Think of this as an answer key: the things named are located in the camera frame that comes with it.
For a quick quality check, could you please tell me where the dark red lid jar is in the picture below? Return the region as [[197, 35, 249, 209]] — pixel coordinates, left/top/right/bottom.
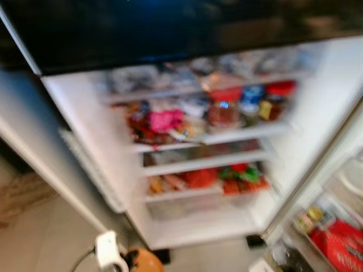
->
[[263, 80, 297, 121]]

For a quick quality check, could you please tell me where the orange lidded plastic bowl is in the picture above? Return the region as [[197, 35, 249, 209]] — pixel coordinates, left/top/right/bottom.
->
[[129, 247, 166, 272]]

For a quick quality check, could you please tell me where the large red lid jar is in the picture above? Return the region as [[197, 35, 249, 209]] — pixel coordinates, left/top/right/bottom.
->
[[206, 87, 243, 129]]

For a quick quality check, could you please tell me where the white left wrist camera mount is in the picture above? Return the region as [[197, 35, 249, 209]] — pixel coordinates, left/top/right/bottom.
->
[[95, 231, 129, 272]]

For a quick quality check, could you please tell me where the black two door fridge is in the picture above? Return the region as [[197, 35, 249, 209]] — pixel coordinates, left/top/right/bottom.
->
[[0, 0, 363, 251]]

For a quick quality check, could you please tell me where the yellow lid jar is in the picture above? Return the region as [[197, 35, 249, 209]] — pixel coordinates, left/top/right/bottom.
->
[[294, 205, 324, 233]]

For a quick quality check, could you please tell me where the green and red packet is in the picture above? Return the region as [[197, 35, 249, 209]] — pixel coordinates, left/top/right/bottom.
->
[[220, 163, 268, 194]]

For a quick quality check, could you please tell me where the red printed box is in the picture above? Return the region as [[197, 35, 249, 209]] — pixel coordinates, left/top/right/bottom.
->
[[309, 218, 363, 272]]

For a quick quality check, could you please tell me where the blue lid jar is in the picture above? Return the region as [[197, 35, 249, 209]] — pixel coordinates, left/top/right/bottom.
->
[[240, 84, 267, 124]]

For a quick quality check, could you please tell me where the red food bag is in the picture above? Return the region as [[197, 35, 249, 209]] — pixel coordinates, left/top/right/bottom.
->
[[184, 168, 220, 189]]

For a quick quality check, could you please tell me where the fridge door with racks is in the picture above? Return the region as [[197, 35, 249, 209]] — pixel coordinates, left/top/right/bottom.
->
[[265, 102, 363, 272]]

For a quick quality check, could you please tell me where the pink plastic bag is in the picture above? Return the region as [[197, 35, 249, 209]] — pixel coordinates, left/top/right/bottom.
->
[[148, 109, 185, 134]]

